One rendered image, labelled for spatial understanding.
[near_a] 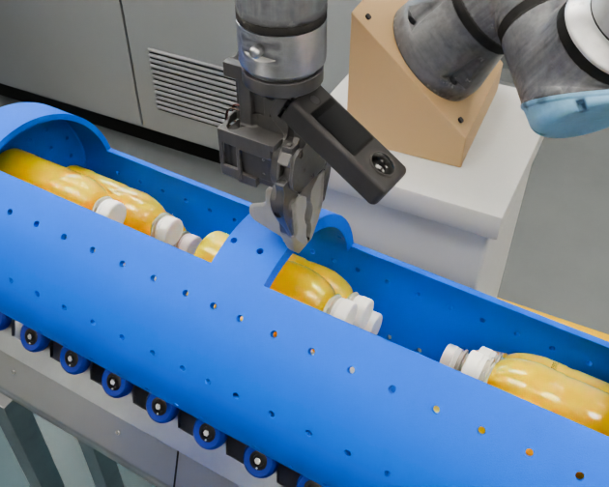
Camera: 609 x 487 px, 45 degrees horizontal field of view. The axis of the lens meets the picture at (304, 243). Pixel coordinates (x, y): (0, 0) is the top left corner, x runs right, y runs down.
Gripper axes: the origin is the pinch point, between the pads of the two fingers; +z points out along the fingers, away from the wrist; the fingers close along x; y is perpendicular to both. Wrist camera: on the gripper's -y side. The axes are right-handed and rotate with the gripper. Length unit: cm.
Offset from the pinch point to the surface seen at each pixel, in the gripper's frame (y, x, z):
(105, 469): 58, -6, 104
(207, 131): 123, -134, 106
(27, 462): 59, 9, 79
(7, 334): 44, 11, 30
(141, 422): 18.1, 11.7, 31.2
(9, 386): 43, 14, 38
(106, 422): 24.3, 12.5, 34.8
